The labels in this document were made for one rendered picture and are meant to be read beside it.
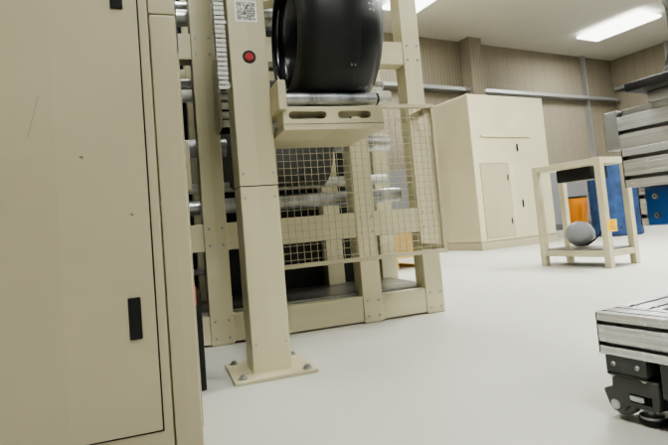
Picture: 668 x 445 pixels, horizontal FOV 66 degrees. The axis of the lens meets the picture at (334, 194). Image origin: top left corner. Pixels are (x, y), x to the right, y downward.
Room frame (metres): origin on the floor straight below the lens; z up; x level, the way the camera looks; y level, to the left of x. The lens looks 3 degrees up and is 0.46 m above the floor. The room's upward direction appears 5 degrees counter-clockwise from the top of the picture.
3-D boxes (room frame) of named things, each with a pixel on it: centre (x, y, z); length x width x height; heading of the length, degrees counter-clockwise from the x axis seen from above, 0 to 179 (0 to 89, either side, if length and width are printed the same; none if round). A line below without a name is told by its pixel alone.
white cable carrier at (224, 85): (1.72, 0.34, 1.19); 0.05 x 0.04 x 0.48; 19
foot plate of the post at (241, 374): (1.77, 0.27, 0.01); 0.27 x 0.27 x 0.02; 19
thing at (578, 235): (4.02, -1.92, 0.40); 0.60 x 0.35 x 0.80; 29
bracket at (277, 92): (1.82, 0.20, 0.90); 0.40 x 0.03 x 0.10; 19
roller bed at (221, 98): (2.16, 0.37, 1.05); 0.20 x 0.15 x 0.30; 109
